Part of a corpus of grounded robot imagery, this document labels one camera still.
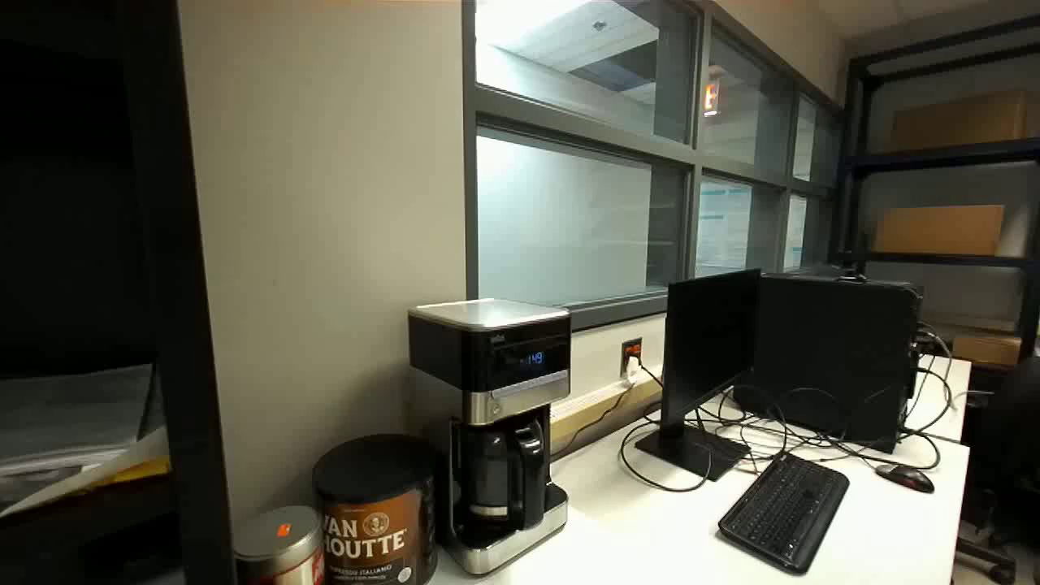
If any black silver coffee machine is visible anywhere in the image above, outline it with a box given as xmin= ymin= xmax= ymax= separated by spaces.
xmin=407 ymin=296 xmax=574 ymax=579

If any glass coffee carafe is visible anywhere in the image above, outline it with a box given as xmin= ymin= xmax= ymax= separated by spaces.
xmin=460 ymin=415 xmax=554 ymax=522

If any brown Van Houtte coffee can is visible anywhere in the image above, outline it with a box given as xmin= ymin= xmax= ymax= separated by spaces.
xmin=311 ymin=432 xmax=442 ymax=585

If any black computer monitor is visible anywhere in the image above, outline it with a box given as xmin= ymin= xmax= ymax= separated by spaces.
xmin=633 ymin=265 xmax=763 ymax=483
xmin=736 ymin=272 xmax=923 ymax=456

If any black keyboard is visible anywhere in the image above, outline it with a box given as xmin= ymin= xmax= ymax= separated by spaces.
xmin=715 ymin=453 xmax=850 ymax=579

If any small silver lidded tin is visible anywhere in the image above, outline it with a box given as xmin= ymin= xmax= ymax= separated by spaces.
xmin=232 ymin=502 xmax=329 ymax=585

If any black shelving unit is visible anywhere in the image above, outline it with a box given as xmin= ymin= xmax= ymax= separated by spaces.
xmin=0 ymin=0 xmax=237 ymax=585

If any flat cardboard box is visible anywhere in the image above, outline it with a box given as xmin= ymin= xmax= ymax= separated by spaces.
xmin=868 ymin=202 xmax=1011 ymax=259

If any black computer mouse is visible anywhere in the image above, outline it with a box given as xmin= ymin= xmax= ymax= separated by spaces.
xmin=874 ymin=462 xmax=938 ymax=497

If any dark metal storage rack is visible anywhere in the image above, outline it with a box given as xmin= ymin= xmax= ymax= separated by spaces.
xmin=830 ymin=14 xmax=1040 ymax=365

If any small cardboard box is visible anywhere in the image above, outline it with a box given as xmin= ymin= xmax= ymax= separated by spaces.
xmin=938 ymin=320 xmax=1028 ymax=374

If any stack of papers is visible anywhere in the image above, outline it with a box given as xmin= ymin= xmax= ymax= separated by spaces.
xmin=0 ymin=362 xmax=177 ymax=520

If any large cardboard box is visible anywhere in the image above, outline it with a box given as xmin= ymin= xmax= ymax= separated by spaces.
xmin=887 ymin=88 xmax=1032 ymax=151

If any black swivel chair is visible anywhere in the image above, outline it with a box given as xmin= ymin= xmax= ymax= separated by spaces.
xmin=956 ymin=355 xmax=1040 ymax=585

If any wall power outlet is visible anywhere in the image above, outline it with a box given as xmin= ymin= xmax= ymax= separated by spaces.
xmin=618 ymin=333 xmax=647 ymax=382

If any grey window frame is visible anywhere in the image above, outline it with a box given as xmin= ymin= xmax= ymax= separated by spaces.
xmin=460 ymin=0 xmax=848 ymax=331

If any black looped desk cable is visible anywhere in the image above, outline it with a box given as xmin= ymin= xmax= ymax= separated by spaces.
xmin=615 ymin=414 xmax=710 ymax=497

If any tangled black cable bundle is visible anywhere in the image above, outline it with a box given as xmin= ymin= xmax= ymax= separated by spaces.
xmin=700 ymin=331 xmax=959 ymax=475

